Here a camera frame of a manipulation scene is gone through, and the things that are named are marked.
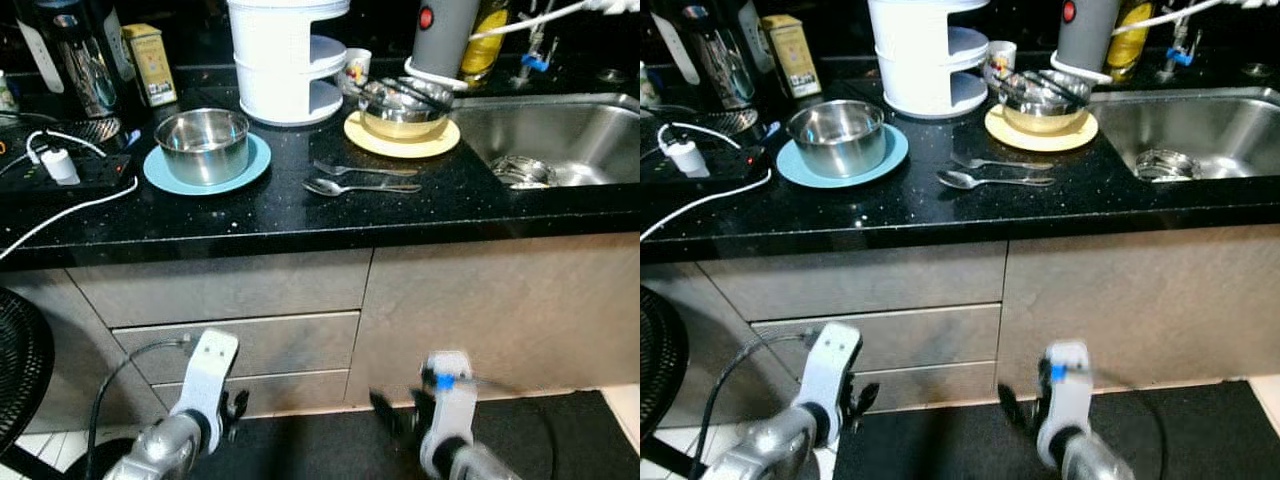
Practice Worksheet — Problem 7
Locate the beige drawer front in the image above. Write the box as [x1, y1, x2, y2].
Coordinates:
[112, 310, 362, 387]
[750, 303, 1003, 376]
[66, 248, 374, 329]
[695, 242, 1009, 323]
[150, 370, 353, 413]
[850, 362, 999, 413]

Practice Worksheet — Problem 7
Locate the yellow oil bottle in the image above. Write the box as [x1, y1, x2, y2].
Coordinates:
[462, 0, 511, 86]
[1105, 0, 1153, 81]

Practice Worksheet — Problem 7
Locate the beige cabinet door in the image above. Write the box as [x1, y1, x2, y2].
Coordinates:
[345, 233, 641, 406]
[995, 225, 1280, 396]

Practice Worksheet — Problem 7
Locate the black floor mat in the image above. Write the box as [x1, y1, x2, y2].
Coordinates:
[835, 380, 1280, 480]
[90, 390, 641, 480]

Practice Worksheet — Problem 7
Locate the black coffee machine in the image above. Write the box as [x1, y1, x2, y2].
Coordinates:
[650, 0, 776, 136]
[12, 0, 136, 146]

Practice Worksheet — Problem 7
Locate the black power strip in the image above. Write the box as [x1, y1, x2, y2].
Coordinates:
[0, 150, 138, 206]
[640, 145, 771, 196]

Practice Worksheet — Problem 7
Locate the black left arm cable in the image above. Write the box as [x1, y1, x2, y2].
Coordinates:
[85, 337, 193, 480]
[705, 330, 823, 471]

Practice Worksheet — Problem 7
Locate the steel tap with blue clip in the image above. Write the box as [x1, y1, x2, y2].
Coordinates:
[518, 20, 556, 89]
[1160, 15, 1199, 81]

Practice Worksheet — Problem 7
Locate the yellow tea box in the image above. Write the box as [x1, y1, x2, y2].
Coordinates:
[121, 23, 179, 108]
[760, 14, 821, 100]

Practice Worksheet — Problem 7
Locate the clear glass jar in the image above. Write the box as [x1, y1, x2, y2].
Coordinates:
[495, 155, 556, 188]
[1135, 148, 1196, 181]

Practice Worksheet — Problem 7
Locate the white tiered storage rack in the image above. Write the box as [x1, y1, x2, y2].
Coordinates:
[226, 0, 353, 128]
[866, 0, 991, 120]

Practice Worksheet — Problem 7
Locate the grey water filter canister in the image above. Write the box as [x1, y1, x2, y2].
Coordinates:
[404, 0, 481, 93]
[1050, 0, 1121, 85]

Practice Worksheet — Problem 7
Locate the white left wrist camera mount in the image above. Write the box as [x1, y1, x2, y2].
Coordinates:
[795, 322, 866, 446]
[165, 328, 241, 451]

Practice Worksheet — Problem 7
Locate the blue plate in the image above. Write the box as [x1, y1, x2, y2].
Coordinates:
[776, 123, 910, 189]
[143, 132, 273, 196]

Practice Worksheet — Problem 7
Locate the yellow plate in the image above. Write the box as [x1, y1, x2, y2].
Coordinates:
[343, 110, 462, 160]
[984, 103, 1099, 153]

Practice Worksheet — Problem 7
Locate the black chopstick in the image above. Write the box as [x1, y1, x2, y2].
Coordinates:
[345, 80, 453, 109]
[990, 72, 1091, 101]
[355, 84, 451, 113]
[998, 76, 1089, 105]

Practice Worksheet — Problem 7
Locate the wide steel bowl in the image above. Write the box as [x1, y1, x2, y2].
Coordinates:
[998, 70, 1091, 133]
[357, 78, 454, 141]

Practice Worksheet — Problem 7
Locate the black fan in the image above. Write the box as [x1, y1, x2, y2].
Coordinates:
[0, 287, 56, 480]
[640, 285, 691, 441]

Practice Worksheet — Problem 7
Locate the deep steel bowl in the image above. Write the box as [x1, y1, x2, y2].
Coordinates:
[786, 99, 887, 179]
[153, 108, 251, 187]

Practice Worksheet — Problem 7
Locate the stainless steel sink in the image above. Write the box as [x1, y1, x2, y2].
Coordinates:
[452, 93, 641, 191]
[1090, 87, 1280, 183]

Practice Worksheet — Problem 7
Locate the thick white power cable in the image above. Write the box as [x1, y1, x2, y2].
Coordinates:
[640, 168, 773, 241]
[0, 175, 141, 263]

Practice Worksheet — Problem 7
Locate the thin white charger cable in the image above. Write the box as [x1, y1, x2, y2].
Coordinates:
[655, 122, 741, 156]
[25, 128, 106, 166]

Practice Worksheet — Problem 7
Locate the white printed mug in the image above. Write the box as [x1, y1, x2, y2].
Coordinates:
[983, 40, 1018, 89]
[340, 47, 373, 96]

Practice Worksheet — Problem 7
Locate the white plug adapter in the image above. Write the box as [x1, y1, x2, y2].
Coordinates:
[38, 148, 81, 186]
[665, 140, 711, 179]

